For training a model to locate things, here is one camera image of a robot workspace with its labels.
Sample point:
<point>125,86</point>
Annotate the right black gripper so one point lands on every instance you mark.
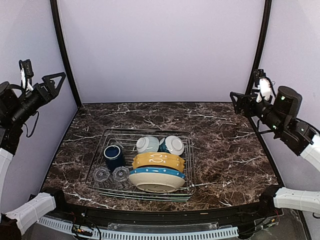
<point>240,105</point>

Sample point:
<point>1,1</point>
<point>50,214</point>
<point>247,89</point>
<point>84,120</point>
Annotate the white slotted cable duct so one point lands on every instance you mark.
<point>143,232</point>

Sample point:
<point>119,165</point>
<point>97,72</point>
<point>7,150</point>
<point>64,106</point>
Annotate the clear glass cup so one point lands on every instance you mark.
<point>120,174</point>
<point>101,174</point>

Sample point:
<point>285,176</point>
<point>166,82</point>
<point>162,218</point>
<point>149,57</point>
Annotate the yellow plate with white rings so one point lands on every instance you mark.
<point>158,155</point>

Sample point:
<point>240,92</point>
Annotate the teal and white bowl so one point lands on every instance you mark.
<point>172,145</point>

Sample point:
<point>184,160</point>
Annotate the large beige plate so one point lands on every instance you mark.
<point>156,182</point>

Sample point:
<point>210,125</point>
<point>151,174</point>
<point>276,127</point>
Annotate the dark blue ceramic mug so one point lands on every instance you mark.
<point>114,158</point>

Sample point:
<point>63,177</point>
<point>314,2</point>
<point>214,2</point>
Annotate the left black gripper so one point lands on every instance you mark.
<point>52,91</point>

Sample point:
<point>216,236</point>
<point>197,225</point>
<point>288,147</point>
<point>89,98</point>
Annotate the blue polka dot plate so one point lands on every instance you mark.
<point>160,170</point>

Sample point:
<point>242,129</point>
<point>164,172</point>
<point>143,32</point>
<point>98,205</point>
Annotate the black frame post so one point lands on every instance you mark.
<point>63,52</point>
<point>260,44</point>

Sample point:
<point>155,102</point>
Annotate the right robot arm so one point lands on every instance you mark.
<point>299,136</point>

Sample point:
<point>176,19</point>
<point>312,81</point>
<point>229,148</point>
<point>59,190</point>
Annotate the left clear glass cup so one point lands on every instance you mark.
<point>101,174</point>

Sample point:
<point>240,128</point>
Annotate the wire dish rack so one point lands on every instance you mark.
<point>126,139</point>

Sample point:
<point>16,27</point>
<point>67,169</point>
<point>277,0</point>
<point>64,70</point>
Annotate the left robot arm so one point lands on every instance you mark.
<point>16,106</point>

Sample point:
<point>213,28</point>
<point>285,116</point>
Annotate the black front rail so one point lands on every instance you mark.
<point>241,215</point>

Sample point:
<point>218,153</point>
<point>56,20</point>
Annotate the white green patterned bowl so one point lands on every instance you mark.
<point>147,144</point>

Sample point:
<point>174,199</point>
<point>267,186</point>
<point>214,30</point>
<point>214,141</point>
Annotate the right clear glass cup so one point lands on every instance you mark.
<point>120,174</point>

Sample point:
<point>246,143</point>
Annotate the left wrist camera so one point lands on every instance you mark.
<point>26,72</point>

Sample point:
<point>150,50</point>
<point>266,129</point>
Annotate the yellow polka dot plate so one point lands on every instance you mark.
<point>176,165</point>

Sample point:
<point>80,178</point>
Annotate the right black frame post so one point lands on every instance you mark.
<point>260,44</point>

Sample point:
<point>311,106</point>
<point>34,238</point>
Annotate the left black frame post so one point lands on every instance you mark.
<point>63,52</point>

